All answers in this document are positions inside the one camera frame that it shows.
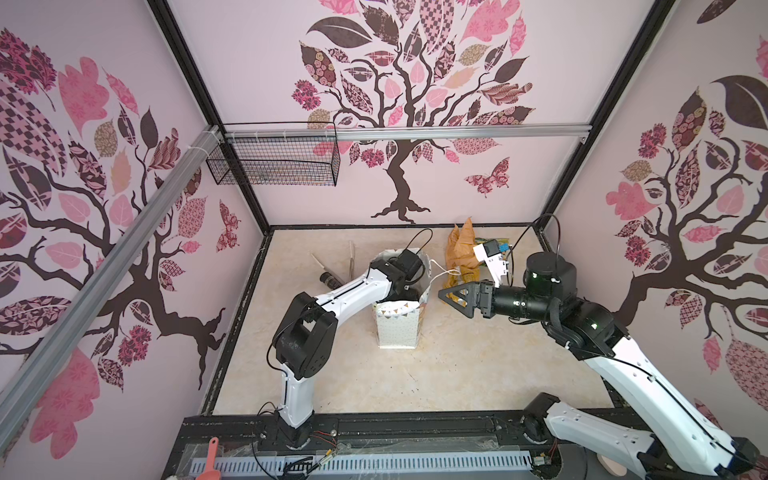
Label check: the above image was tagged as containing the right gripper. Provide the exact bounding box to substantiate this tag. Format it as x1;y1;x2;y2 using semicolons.
438;275;553;324

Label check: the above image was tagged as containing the orange snack packet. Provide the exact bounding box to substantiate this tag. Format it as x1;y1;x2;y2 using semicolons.
445;218;480;269

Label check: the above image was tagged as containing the white patterned paper bag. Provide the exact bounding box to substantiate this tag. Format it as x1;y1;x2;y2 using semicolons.
372;248;460;350

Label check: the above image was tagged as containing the yellow snack packet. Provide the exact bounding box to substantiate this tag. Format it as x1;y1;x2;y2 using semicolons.
443;266;481;288

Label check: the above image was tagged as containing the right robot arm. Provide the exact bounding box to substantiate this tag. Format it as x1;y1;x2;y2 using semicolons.
438;252;760;479

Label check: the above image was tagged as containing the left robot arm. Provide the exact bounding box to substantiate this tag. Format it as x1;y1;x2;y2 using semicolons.
271;249;430;434

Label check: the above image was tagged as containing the dark brown bottle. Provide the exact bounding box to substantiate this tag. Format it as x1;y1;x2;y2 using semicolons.
319;271;344;290

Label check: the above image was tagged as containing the thin wooden stick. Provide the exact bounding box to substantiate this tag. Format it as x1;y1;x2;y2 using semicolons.
310;253;329;272

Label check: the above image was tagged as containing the round beige pad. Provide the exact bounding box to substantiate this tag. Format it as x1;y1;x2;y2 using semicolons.
596;455;626;477

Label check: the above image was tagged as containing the pink plastic scoop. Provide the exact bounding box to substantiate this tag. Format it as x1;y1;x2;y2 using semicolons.
196;437;222;480

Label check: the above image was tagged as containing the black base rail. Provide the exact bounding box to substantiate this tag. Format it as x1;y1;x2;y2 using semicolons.
161;409;679;480

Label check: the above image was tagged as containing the back aluminium rail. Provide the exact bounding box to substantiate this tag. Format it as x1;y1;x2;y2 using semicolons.
223;123;592;141

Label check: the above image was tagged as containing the aluminium rail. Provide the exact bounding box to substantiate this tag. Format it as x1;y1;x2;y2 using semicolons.
1;125;222;448
223;123;592;141

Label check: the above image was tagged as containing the black wire basket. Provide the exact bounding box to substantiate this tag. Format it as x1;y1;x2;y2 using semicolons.
206;120;341;187

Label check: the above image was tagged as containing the white slotted cable duct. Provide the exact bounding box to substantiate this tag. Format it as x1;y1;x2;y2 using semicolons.
213;451;533;479

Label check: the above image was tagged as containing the left aluminium rail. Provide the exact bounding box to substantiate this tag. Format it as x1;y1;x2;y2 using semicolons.
1;125;222;448

